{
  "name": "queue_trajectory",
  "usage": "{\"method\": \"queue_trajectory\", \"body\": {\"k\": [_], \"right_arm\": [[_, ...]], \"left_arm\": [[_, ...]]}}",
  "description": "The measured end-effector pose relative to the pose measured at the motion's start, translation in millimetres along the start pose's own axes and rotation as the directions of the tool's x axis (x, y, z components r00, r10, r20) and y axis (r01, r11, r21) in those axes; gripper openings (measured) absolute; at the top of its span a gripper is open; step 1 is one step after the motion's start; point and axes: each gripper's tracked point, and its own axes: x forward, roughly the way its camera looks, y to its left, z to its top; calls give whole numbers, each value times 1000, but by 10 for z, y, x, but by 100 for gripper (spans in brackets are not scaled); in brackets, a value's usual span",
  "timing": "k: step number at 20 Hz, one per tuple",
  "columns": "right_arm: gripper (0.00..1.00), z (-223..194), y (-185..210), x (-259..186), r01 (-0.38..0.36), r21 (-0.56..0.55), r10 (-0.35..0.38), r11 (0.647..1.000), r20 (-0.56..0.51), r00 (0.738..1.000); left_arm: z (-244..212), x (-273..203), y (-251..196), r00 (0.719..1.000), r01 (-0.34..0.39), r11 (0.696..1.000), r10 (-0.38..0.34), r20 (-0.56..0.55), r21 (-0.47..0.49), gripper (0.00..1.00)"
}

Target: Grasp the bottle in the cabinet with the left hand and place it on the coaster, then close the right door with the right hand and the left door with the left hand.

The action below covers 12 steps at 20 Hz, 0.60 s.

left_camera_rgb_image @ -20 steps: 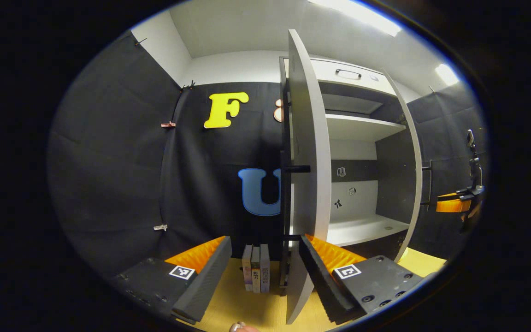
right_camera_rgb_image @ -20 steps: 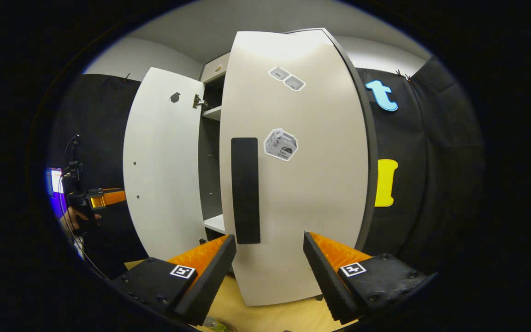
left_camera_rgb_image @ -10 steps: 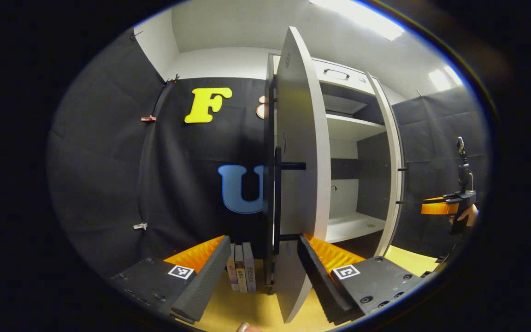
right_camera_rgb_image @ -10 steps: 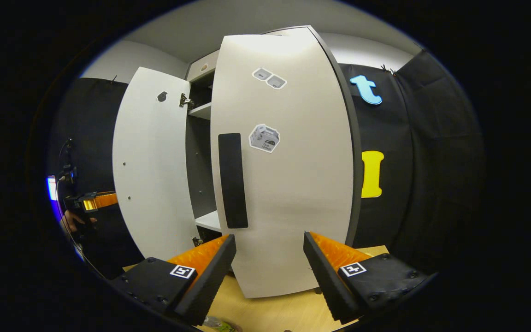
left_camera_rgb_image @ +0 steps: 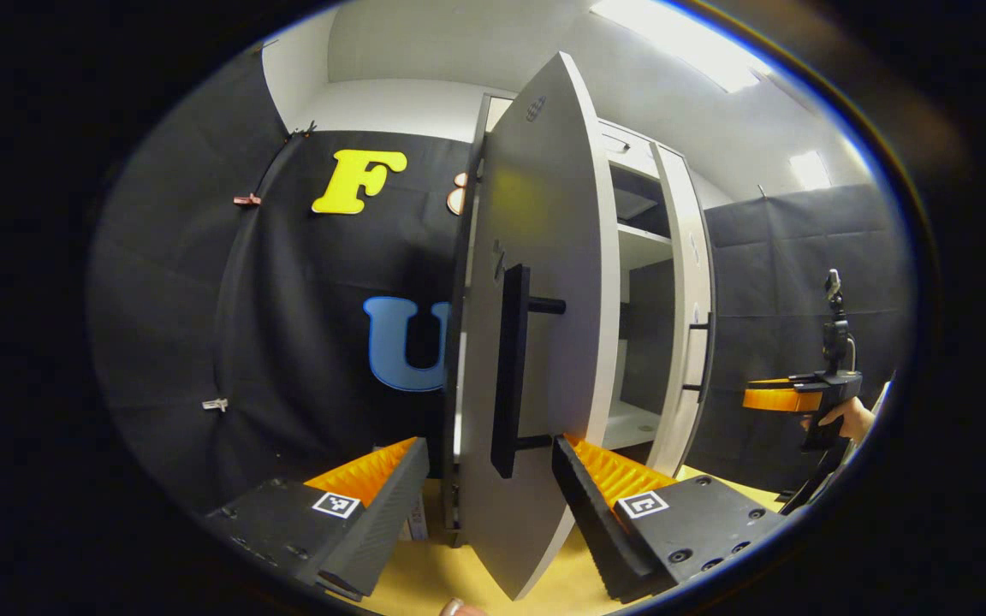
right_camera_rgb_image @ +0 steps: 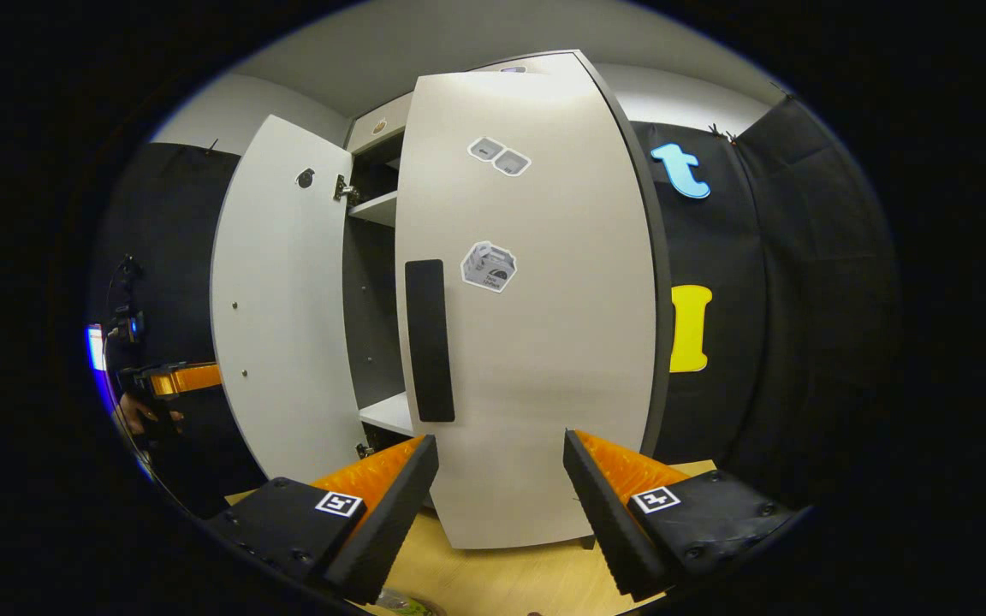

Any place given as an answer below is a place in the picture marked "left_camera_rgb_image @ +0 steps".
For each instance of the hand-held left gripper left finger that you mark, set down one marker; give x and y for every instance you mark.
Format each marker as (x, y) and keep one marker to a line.
(386, 522)

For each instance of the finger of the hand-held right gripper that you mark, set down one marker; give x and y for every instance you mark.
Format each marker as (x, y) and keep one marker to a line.
(780, 398)

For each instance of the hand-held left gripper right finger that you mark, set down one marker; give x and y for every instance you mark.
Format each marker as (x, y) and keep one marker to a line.
(591, 522)

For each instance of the white and grey cabinet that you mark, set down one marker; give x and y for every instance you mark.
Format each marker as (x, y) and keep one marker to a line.
(647, 342)

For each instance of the white cabinet door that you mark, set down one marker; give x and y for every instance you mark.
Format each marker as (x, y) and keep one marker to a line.
(544, 214)
(691, 257)

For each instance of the white cabinet shelf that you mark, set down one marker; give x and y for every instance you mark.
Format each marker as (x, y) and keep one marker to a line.
(643, 244)

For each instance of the beige cabinet drawer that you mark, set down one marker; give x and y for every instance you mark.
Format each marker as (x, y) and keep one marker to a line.
(640, 154)

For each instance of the small ceiling light panel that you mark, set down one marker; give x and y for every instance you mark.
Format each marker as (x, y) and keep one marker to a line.
(810, 171)

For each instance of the white cloth clip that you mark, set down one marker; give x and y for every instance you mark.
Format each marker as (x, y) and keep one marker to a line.
(216, 404)

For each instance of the large ceiling light panel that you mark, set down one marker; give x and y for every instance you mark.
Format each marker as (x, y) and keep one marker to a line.
(681, 43)

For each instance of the pink cloth clip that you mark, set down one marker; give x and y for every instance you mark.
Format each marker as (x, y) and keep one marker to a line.
(246, 200)

